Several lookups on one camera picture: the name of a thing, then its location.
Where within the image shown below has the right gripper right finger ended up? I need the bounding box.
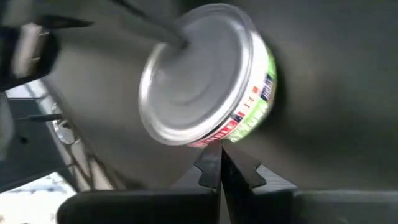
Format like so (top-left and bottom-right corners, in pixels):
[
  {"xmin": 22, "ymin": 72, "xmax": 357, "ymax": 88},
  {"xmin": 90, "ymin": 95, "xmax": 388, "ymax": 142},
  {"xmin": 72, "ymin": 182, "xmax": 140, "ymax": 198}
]
[{"xmin": 222, "ymin": 141, "xmax": 398, "ymax": 224}]

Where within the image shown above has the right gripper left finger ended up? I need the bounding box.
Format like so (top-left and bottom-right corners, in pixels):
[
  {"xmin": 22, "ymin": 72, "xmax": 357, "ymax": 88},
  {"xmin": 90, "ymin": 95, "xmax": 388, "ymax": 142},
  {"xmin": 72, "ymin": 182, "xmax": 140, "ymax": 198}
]
[{"xmin": 57, "ymin": 141, "xmax": 222, "ymax": 224}]

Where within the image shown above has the light-green can silver lid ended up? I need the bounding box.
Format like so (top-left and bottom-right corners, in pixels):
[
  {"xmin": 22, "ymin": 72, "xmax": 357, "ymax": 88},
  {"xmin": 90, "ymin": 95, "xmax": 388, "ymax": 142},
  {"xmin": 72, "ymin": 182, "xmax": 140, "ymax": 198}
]
[{"xmin": 137, "ymin": 2, "xmax": 278, "ymax": 149}]

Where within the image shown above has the black table rig frame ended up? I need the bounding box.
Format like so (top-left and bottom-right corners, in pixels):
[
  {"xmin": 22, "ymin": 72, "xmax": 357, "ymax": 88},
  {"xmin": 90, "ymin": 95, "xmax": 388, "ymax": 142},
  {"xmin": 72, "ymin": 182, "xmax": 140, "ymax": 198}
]
[{"xmin": 0, "ymin": 79, "xmax": 119, "ymax": 192}]

